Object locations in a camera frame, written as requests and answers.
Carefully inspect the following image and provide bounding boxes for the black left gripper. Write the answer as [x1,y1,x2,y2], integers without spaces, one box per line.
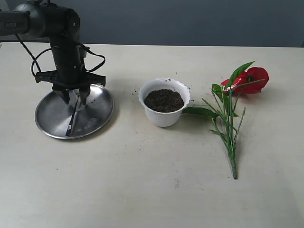
[35,37,106,105]

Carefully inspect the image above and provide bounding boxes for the steel spork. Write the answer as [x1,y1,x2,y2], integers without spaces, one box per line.
[65,95,81,137]

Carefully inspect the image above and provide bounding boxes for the white plastic flower pot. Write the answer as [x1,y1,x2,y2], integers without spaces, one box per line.
[139,78,190,127]

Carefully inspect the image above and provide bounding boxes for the artificial red flower stem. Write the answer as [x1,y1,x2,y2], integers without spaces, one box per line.
[182,62,269,180]

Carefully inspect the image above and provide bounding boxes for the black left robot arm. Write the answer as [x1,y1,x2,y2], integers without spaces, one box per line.
[0,0,106,105]

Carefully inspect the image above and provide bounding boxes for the dark brown potting soil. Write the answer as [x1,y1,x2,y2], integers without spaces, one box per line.
[144,89,184,113]

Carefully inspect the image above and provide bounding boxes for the round steel plate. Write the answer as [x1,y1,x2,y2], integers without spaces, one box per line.
[35,84,114,140]

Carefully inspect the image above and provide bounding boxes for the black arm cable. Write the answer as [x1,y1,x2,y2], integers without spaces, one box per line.
[15,33,106,75]

